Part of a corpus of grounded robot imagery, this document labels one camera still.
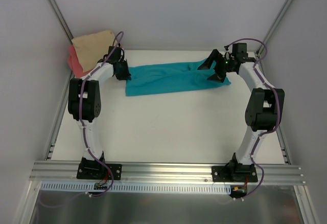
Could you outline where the teal t shirt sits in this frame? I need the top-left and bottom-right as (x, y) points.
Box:
(125, 60), (231, 97)

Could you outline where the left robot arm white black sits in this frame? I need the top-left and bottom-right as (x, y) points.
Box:
(67, 45), (131, 180)

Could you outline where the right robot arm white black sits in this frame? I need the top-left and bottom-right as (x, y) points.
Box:
(198, 42), (285, 183)

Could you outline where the beige folded t shirt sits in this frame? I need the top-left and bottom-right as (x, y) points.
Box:
(72, 30), (114, 71)

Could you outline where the pink folded t shirt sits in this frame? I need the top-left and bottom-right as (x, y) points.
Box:
(67, 45), (97, 78)

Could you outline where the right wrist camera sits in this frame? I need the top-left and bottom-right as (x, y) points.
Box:
(224, 43), (248, 62)

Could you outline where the left aluminium frame post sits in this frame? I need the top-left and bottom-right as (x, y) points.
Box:
(47, 0), (73, 43)

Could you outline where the aluminium frame post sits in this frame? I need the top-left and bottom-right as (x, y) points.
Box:
(47, 0), (73, 43)
(262, 0), (295, 45)

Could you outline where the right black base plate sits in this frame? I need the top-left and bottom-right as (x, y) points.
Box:
(211, 165), (258, 183)

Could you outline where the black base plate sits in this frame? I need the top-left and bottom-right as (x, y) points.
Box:
(211, 165), (258, 183)
(76, 162), (122, 181)

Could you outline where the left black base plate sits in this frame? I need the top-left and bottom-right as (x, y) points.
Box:
(76, 162), (122, 181)

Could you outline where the right aluminium frame post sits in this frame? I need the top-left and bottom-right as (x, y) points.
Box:
(262, 0), (295, 45)

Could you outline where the aluminium mounting rail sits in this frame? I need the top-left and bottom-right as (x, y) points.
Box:
(29, 160), (307, 186)

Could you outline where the white slotted cable duct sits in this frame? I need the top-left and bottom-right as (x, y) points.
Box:
(40, 181), (231, 195)

